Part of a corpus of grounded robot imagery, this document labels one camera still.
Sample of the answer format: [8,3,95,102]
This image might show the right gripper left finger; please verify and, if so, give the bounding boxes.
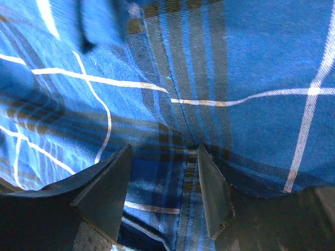
[1,145,132,250]

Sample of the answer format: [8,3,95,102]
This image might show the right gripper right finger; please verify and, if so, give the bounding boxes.
[198,145,334,250]

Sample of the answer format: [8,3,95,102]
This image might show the blue plaid long sleeve shirt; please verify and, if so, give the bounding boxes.
[1,1,334,250]

